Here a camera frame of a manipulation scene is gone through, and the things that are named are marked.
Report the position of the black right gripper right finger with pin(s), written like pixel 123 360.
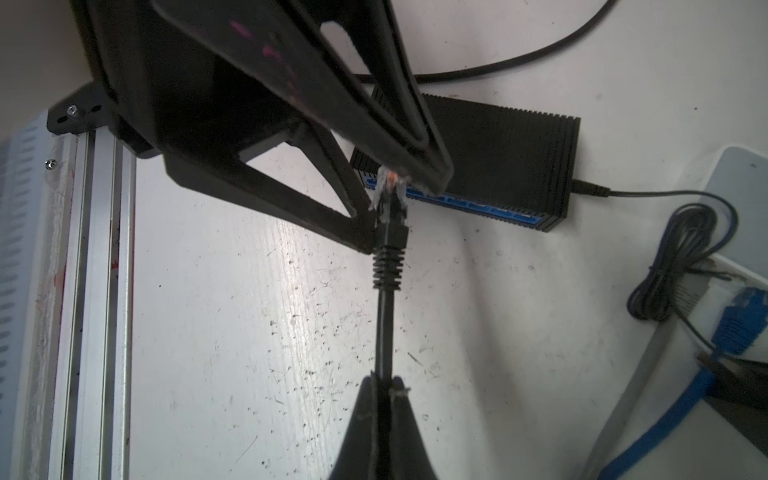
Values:
pixel 406 456

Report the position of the aluminium mounting rail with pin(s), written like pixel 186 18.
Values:
pixel 67 255

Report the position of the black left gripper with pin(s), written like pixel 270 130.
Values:
pixel 168 93

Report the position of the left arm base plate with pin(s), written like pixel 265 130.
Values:
pixel 84 110

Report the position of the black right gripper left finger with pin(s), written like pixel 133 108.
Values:
pixel 359 452

